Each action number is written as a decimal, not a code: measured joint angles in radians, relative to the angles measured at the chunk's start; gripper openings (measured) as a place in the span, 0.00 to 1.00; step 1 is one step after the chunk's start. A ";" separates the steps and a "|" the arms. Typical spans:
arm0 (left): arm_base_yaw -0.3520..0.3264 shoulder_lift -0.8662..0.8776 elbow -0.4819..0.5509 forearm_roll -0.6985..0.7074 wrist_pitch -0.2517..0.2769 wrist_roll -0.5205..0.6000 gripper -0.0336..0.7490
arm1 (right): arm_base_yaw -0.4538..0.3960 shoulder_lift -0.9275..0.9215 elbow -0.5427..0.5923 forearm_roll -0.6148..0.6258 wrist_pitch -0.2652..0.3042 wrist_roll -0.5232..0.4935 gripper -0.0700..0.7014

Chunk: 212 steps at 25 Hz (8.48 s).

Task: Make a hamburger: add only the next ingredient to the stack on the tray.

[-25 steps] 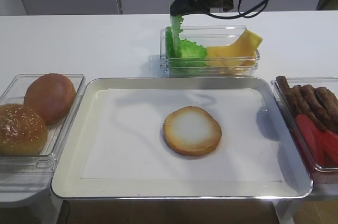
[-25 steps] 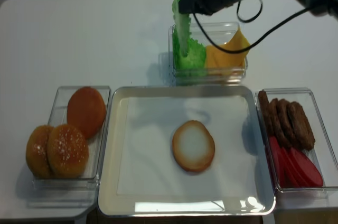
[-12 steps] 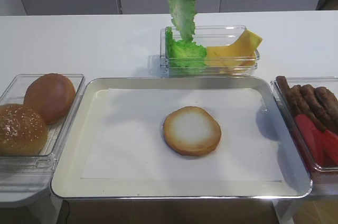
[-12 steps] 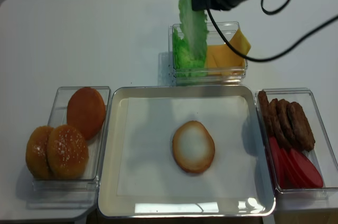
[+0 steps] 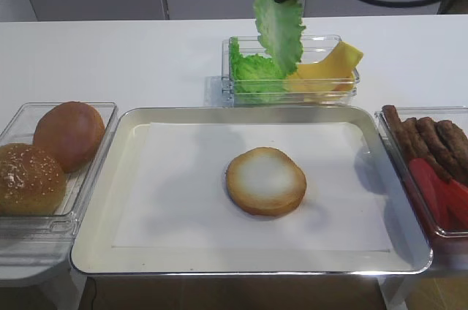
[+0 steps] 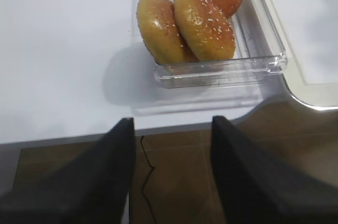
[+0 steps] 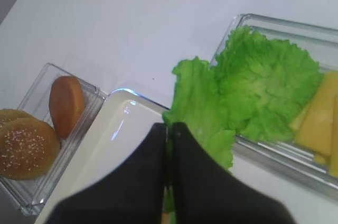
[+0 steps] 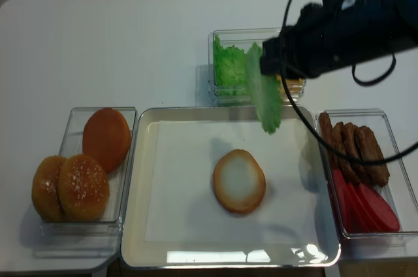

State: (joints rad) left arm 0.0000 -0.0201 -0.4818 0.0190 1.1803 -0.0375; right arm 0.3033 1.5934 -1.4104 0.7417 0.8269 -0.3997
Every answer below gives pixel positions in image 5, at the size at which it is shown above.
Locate tall lettuce leaf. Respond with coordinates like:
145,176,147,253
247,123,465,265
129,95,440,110
253,0,306,75

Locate upright yellow cheese slice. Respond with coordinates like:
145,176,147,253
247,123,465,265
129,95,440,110
295,41,363,80

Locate clear lettuce cheese container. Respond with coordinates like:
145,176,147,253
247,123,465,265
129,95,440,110
220,35,360,107

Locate flat yellow cheese slices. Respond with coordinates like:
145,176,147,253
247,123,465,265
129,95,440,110
284,72,356,103

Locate lettuce leaves in container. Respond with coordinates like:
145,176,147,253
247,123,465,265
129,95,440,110
229,37,286,94

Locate leftmost brown meat patty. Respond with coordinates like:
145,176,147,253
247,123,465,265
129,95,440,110
382,105,417,162

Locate brown meat patty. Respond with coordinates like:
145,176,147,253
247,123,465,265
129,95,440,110
402,117,452,183
416,117,467,185
436,120,467,171
382,105,417,162

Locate bottom bun half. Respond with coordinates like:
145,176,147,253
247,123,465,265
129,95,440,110
225,147,307,217

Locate clear patty tomato container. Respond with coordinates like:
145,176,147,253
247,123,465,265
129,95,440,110
374,105,468,241

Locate rightmost brown meat patty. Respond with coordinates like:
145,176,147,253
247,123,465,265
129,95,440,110
436,120,467,171

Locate white paper sheet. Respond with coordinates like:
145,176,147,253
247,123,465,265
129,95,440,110
113,123,391,252

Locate leftmost red tomato slice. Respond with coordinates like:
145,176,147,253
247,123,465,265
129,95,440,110
409,158,450,230

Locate plain brown bun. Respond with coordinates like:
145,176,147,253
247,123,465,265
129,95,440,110
33,102,105,173

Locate silver metal tray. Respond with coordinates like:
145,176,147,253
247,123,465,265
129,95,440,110
70,106,433,276

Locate clear bun container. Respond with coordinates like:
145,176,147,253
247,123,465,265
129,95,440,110
1,102,118,241

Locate front sesame bun top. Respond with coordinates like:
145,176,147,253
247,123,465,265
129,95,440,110
1,143,67,216

